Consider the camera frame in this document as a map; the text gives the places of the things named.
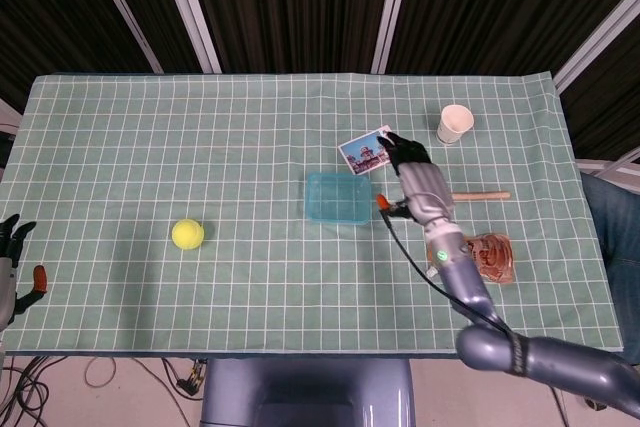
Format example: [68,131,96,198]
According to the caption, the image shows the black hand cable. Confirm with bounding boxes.
[379,210,571,427]

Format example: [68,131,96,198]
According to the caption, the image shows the brown sauce pouch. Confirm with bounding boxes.
[425,232,515,286]

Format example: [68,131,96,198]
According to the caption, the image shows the bystander leg in jeans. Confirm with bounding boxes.
[579,174,640,363]

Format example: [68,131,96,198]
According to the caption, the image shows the aluminium frame bar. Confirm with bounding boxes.
[574,146,640,181]
[0,96,24,138]

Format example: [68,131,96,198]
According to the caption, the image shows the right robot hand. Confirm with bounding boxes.
[375,129,457,234]

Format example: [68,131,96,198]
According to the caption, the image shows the green checked tablecloth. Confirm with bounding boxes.
[0,71,626,356]

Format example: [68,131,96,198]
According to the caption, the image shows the black and yellow plug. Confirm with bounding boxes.
[177,357,207,396]

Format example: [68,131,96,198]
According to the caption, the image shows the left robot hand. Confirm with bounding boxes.
[0,214,50,331]

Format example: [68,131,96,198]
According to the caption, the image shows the black floor cable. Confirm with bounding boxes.
[0,354,56,427]

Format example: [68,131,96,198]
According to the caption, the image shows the aluminium frame post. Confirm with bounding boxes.
[370,0,416,74]
[82,0,165,74]
[553,0,640,93]
[153,0,223,74]

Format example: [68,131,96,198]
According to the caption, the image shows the blue-grey robot torso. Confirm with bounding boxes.
[199,357,416,427]

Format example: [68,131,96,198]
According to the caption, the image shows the photo postcard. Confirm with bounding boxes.
[337,125,394,176]

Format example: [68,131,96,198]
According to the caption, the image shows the white paper cup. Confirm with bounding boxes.
[436,103,475,146]

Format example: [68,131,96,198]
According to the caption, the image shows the yellow tennis ball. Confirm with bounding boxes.
[171,218,206,250]

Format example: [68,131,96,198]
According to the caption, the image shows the teal plastic lid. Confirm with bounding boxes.
[304,171,374,227]

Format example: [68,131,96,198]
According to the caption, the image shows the wooden stick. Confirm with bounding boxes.
[449,190,512,201]

